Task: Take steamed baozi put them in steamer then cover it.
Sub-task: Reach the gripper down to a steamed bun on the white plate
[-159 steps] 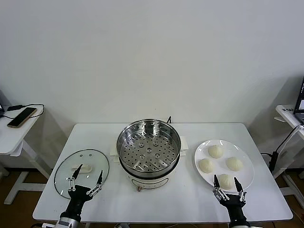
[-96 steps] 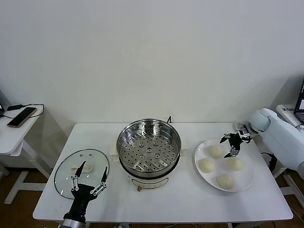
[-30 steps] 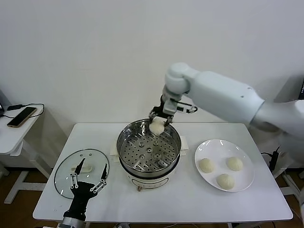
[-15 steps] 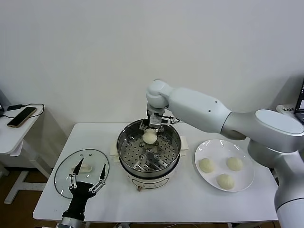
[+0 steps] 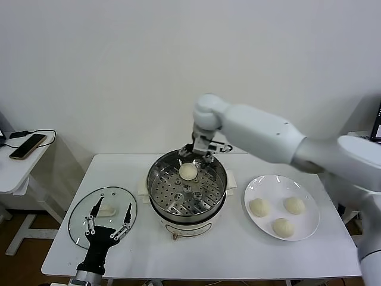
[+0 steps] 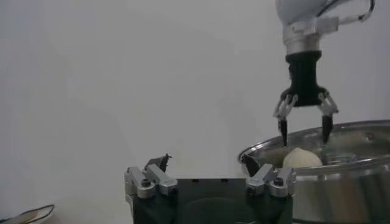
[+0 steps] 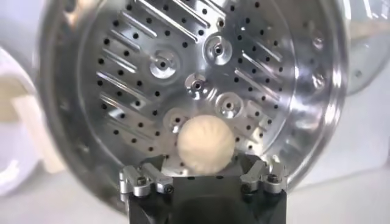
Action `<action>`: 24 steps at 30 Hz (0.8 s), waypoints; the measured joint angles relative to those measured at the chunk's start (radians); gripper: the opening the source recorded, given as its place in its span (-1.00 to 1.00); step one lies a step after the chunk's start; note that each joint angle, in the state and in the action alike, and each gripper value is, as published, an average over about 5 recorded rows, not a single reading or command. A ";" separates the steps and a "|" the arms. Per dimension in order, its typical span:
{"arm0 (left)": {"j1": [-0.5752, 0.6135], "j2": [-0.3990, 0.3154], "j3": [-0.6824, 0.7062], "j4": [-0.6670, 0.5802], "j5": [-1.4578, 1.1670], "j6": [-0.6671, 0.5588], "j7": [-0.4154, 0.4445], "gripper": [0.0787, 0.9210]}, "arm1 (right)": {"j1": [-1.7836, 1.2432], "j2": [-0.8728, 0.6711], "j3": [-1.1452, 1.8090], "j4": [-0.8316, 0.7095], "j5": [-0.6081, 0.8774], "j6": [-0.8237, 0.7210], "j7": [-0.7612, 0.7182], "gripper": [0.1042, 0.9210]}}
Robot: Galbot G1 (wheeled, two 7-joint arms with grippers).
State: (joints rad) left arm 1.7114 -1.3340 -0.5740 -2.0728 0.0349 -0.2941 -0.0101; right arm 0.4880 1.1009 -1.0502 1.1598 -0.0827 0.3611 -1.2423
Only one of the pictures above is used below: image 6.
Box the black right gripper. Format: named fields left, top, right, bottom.
left=272, top=51, right=339, bottom=147

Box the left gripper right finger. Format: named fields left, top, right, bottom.
left=240, top=154, right=297, bottom=198

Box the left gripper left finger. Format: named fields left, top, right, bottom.
left=124, top=153, right=179, bottom=200

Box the white steamed baozi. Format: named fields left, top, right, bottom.
left=282, top=147, right=323, bottom=169

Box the stainless steel steamer basket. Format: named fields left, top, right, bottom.
left=238, top=120, right=390, bottom=224

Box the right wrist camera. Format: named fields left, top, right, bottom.
left=291, top=16, right=340, bottom=36

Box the black charging cable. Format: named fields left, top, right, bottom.
left=0, top=204, right=56, bottom=224

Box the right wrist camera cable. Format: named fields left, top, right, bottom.
left=316, top=0, right=376, bottom=25

